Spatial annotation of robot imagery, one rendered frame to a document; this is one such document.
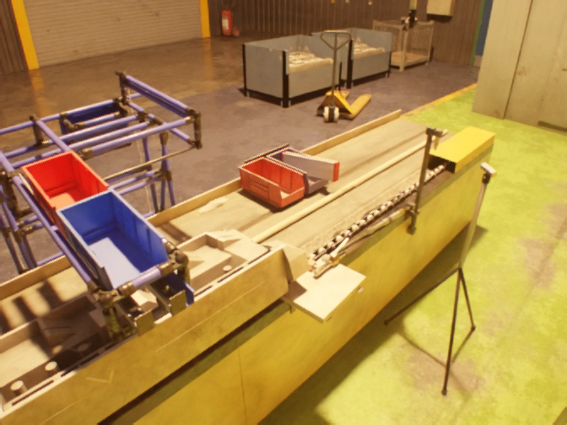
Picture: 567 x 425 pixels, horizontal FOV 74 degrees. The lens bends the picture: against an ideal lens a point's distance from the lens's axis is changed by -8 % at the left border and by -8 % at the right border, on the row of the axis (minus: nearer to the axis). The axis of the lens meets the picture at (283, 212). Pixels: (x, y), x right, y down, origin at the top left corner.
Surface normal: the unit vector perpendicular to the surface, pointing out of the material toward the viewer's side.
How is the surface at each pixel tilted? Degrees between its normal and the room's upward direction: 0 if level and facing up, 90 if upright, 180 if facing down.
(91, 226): 94
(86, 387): 80
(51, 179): 94
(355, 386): 0
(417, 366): 0
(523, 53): 90
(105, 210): 94
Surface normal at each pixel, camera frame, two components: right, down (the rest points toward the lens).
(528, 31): -0.70, 0.38
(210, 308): 0.70, 0.22
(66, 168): 0.71, 0.43
